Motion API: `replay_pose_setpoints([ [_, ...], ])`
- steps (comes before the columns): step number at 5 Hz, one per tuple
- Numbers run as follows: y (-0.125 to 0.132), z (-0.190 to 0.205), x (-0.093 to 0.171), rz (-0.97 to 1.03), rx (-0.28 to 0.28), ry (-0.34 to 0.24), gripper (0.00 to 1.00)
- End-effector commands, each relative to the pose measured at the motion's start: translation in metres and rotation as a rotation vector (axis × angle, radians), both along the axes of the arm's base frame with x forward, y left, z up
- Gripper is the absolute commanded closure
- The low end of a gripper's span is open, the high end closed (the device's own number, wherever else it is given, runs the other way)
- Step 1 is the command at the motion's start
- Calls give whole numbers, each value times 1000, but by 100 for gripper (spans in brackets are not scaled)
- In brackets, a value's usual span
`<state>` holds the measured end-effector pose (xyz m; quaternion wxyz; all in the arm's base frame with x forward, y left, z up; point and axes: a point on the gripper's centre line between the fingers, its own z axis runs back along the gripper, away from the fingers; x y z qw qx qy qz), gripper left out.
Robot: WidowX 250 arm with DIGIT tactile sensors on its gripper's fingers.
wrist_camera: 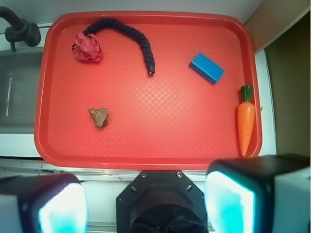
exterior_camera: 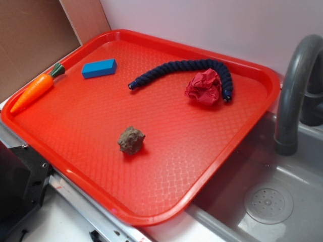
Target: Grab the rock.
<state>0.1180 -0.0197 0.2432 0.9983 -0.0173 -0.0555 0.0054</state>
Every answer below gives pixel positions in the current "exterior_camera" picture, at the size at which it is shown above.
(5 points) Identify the red plastic tray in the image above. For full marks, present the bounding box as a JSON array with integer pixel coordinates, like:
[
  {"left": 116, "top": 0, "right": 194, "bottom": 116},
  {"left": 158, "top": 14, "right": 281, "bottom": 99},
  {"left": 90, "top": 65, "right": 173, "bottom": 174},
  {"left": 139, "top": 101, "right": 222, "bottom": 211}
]
[{"left": 1, "top": 30, "right": 280, "bottom": 226}]

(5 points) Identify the blue rectangular block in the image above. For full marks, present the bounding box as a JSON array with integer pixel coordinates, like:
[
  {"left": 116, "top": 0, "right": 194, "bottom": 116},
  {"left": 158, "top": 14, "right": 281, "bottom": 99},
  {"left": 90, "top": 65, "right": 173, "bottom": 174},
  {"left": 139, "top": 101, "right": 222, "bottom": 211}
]
[{"left": 81, "top": 58, "right": 118, "bottom": 79}]

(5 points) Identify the grey toy sink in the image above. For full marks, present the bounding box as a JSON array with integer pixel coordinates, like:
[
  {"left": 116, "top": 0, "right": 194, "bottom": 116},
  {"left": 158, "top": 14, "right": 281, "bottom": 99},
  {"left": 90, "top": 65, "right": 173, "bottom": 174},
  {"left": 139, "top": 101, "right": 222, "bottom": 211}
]
[{"left": 185, "top": 83, "right": 323, "bottom": 242}]

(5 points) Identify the brown cardboard panel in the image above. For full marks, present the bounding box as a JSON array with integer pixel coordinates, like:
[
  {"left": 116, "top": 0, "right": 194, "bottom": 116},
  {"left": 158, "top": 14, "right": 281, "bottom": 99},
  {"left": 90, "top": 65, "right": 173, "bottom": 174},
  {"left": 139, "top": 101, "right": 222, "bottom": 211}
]
[{"left": 1, "top": 1, "right": 111, "bottom": 101}]

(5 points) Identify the crumpled red cloth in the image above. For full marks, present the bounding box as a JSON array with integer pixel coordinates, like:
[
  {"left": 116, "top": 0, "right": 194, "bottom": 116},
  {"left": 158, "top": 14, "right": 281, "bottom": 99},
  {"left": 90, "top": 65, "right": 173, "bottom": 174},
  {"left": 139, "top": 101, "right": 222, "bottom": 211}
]
[{"left": 184, "top": 69, "right": 222, "bottom": 106}]

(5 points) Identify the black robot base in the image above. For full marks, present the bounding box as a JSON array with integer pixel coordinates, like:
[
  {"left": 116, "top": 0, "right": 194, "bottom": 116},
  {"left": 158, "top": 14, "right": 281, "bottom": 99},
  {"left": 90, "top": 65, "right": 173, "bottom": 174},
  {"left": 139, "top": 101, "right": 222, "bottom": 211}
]
[{"left": 1, "top": 143, "right": 51, "bottom": 241}]

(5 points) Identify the brown rock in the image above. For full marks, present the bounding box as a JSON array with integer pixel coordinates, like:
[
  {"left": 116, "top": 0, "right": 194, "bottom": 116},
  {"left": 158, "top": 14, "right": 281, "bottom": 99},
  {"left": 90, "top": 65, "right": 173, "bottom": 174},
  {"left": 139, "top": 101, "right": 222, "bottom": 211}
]
[{"left": 118, "top": 126, "right": 146, "bottom": 155}]

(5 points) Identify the orange toy carrot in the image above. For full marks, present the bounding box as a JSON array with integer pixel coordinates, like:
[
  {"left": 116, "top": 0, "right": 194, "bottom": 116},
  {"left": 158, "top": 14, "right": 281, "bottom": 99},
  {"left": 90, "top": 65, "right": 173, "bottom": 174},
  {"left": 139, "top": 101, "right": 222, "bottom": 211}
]
[{"left": 10, "top": 63, "right": 66, "bottom": 113}]

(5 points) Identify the dark blue braided rope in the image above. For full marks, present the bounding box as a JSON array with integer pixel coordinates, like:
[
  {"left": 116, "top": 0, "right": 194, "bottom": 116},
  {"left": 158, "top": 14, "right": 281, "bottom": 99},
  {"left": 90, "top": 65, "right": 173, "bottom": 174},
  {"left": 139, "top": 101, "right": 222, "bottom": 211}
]
[{"left": 128, "top": 58, "right": 233, "bottom": 103}]

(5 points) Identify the grey toy faucet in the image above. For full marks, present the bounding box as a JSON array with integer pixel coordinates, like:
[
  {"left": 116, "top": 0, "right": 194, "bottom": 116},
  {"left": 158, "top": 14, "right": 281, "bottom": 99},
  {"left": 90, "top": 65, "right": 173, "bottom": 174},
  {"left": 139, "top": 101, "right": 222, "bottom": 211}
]
[{"left": 274, "top": 34, "right": 322, "bottom": 156}]

